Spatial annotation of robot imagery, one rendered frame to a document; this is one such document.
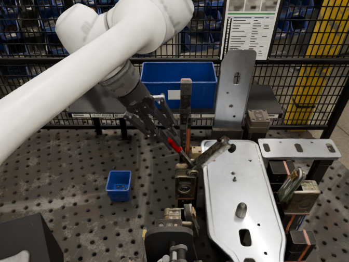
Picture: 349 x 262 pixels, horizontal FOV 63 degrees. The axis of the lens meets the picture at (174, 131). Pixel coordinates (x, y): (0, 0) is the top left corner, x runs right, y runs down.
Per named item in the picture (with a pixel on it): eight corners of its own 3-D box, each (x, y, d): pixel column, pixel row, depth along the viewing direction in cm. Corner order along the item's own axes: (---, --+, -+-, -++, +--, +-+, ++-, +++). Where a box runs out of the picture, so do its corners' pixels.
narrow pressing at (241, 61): (241, 128, 115) (258, 50, 93) (213, 128, 115) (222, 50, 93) (241, 127, 116) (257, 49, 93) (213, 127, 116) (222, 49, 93)
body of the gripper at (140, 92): (110, 102, 70) (133, 127, 75) (139, 88, 67) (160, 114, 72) (116, 86, 76) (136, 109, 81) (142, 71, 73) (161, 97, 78)
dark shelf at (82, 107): (282, 118, 120) (283, 113, 118) (68, 118, 120) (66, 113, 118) (269, 89, 136) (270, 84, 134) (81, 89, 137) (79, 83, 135)
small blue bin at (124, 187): (131, 202, 124) (129, 190, 118) (108, 202, 124) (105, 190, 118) (133, 183, 132) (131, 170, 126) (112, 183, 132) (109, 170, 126)
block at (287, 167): (282, 221, 118) (302, 178, 99) (255, 221, 118) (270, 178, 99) (276, 201, 125) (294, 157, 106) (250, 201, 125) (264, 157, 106)
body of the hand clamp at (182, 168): (191, 233, 114) (196, 177, 90) (174, 233, 114) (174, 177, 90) (191, 220, 118) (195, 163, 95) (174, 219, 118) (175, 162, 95)
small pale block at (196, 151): (196, 213, 121) (202, 153, 96) (188, 213, 121) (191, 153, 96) (196, 206, 123) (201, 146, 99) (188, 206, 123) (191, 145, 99)
